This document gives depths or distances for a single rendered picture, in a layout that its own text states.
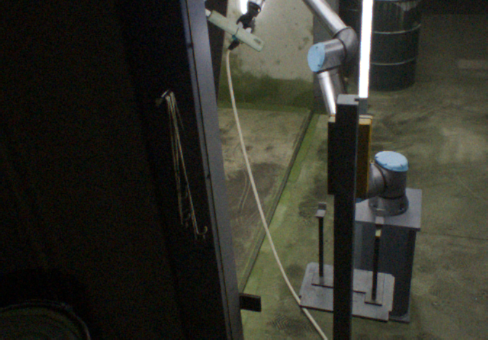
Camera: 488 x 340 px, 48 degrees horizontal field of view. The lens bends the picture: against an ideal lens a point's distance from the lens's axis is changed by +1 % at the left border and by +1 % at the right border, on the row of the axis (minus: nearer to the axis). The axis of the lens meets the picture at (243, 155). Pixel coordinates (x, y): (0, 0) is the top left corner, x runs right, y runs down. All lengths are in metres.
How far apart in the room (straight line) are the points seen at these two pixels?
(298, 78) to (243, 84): 0.51
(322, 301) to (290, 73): 3.00
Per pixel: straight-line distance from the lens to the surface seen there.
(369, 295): 2.07
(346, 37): 2.53
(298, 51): 4.67
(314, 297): 2.06
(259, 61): 4.79
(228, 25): 2.73
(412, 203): 2.77
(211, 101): 1.81
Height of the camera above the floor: 2.30
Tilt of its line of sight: 32 degrees down
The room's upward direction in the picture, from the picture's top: 5 degrees counter-clockwise
